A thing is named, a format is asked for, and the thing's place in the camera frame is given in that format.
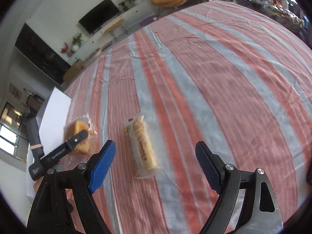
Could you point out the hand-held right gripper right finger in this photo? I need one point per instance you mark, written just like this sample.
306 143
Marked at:
208 168

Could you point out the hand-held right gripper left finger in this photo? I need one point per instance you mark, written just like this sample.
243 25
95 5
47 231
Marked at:
101 168

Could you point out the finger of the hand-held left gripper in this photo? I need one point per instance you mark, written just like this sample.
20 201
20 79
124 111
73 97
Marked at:
76 141

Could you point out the bread loaf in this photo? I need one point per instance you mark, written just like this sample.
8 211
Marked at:
78 125

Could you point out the white cardboard box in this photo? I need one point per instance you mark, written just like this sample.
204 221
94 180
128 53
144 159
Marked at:
56 107

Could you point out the clear cookie packet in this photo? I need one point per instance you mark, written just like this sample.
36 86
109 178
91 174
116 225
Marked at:
143 146

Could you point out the person's left hand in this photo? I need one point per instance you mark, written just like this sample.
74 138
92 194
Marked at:
69 198

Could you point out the dark framed window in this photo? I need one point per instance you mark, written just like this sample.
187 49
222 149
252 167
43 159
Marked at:
9 136

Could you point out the dark wooden chair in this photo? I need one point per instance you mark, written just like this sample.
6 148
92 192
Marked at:
34 101

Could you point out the red flowers in vase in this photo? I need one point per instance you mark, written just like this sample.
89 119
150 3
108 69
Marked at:
65 48

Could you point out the round white vase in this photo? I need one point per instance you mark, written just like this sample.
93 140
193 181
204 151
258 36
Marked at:
75 48

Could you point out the leafy plant in vase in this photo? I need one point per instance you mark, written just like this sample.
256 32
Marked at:
77 39

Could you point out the wooden stool with metal legs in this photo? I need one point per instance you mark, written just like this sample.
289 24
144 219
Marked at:
114 25

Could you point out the black flat television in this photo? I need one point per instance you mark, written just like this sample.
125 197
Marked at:
98 17

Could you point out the white television cabinet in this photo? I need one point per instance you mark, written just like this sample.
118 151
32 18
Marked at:
139 14

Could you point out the purple floor rug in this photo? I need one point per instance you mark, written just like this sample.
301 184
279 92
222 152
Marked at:
148 19

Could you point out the small potted green plant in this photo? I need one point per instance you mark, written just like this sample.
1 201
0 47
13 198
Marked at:
123 6

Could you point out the cluster of small bottles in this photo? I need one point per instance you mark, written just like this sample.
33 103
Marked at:
282 2

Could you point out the framed wall picture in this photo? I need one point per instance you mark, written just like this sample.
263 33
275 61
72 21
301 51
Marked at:
15 91

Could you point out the black wall panel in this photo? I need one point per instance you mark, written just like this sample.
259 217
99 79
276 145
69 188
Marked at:
41 53

